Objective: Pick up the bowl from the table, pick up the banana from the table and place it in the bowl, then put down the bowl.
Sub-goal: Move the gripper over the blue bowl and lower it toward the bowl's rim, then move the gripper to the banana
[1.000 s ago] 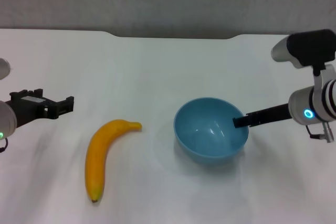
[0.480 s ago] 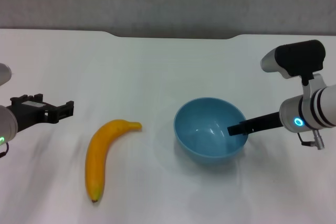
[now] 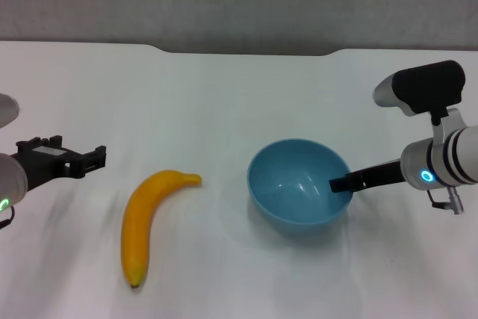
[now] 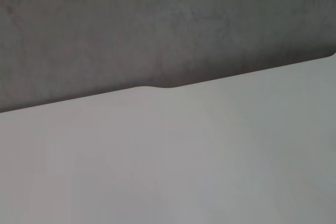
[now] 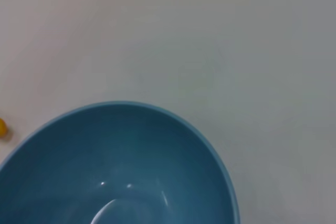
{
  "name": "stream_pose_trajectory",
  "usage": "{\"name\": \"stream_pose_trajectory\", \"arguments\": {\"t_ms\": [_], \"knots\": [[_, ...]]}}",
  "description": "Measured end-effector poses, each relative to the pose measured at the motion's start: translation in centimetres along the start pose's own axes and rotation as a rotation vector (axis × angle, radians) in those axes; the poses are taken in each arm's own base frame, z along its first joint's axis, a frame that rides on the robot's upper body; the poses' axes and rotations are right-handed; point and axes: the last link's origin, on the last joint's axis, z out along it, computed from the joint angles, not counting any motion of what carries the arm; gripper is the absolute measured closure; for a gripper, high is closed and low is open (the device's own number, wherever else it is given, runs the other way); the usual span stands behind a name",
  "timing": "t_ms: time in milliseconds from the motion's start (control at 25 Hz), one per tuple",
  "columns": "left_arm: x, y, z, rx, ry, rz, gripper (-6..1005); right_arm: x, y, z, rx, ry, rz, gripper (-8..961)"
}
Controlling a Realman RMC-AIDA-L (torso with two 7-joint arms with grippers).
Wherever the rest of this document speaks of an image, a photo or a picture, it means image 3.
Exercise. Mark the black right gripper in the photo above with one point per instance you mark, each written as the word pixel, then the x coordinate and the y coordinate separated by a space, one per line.
pixel 384 176

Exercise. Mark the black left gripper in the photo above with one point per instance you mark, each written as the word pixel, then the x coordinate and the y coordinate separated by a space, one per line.
pixel 41 169

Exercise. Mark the blue plastic bowl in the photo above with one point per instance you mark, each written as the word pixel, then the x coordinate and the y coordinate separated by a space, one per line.
pixel 291 199

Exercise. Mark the yellow banana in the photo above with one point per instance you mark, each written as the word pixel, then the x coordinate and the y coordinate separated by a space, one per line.
pixel 136 222

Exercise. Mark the left robot arm silver white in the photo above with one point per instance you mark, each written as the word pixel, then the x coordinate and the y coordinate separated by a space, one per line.
pixel 11 181

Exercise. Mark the right robot arm silver white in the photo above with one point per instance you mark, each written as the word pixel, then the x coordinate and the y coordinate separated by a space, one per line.
pixel 448 158

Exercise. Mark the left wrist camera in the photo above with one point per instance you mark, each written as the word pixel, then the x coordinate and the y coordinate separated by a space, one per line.
pixel 7 110

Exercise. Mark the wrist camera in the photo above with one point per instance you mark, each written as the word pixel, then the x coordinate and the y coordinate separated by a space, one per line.
pixel 425 83
pixel 7 110

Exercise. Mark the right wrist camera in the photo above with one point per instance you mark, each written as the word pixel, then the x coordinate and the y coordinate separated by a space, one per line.
pixel 425 83

